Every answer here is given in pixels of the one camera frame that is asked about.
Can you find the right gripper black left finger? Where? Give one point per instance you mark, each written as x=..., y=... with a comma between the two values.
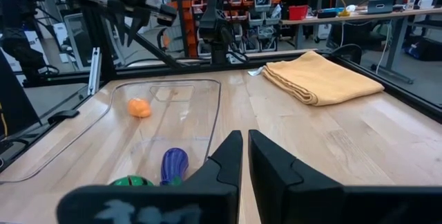
x=207, y=200

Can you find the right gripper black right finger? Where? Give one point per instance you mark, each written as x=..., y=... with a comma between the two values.
x=293, y=200

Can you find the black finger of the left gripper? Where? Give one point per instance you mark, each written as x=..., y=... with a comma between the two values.
x=138, y=23
x=121, y=21

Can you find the purple toy eggplant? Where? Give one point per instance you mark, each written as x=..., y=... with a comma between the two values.
x=174, y=163

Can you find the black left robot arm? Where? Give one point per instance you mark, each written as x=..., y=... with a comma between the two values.
x=217, y=34

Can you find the bystander black robot arm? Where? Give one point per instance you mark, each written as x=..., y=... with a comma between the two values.
x=20, y=51

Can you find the green toy vegetable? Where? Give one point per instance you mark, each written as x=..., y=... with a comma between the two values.
x=131, y=181

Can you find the clear plastic storage container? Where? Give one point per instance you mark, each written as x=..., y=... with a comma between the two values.
x=172, y=127

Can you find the orange toy vegetable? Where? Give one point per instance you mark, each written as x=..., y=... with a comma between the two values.
x=139, y=108

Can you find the parts shelf with orange bins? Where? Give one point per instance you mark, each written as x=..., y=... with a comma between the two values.
x=241, y=9

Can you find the black table clamp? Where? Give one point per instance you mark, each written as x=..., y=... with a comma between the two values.
x=64, y=116

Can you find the folded orange cloth towel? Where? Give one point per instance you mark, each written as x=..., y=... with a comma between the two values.
x=321, y=79

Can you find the red plastic bin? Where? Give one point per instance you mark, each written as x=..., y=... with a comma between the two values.
x=298, y=12

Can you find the long grey workbench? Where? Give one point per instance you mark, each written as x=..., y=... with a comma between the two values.
x=362, y=16

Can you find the white plastic bottle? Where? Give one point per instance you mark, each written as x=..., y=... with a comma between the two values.
x=411, y=0

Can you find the white mug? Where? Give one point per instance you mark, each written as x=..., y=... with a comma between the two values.
x=425, y=3

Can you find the silver metal bracket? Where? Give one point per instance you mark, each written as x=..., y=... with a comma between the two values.
x=94, y=72

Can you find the black metal rig frame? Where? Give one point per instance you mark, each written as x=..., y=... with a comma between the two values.
x=407, y=96

